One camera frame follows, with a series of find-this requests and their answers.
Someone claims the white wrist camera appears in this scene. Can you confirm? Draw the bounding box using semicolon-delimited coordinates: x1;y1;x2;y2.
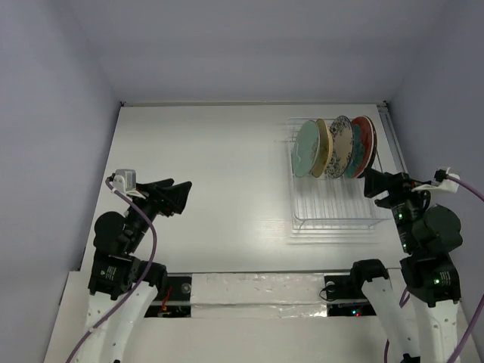
411;167;461;194
106;169;146;199

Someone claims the white foam strip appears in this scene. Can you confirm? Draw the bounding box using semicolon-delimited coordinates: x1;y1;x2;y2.
190;273;327;319

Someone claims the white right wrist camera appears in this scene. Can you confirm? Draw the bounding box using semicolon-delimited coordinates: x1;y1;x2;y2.
411;167;461;194

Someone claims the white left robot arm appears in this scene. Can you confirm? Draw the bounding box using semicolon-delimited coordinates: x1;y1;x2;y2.
67;169;192;362

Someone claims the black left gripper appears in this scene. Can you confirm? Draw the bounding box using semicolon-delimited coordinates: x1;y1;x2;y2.
126;177;191;250

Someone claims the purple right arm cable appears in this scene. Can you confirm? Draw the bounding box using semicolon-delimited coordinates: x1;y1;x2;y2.
383;172;484;363

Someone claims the white wire dish rack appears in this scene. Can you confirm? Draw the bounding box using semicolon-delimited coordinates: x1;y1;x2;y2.
284;117;390;234

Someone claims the light green plate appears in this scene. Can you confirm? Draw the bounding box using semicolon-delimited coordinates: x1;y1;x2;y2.
290;120;320;178

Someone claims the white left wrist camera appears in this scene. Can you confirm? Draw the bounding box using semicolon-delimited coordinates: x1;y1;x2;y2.
106;169;146;199

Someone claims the dark teal brown-rimmed plate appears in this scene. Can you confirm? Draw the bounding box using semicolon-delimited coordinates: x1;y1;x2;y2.
358;116;377;178

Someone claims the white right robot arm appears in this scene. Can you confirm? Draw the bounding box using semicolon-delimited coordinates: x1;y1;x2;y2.
348;169;464;362

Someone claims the aluminium table edge rail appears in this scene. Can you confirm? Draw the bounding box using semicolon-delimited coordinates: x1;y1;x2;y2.
377;101;408;172

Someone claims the yellow cream plate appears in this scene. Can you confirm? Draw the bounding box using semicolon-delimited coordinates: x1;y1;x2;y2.
311;119;333;178

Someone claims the red plate teal flower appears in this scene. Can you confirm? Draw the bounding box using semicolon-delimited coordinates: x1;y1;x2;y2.
344;116;373;178

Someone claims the blue floral white plate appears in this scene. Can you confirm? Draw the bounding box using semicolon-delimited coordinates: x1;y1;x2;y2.
325;115;354;178

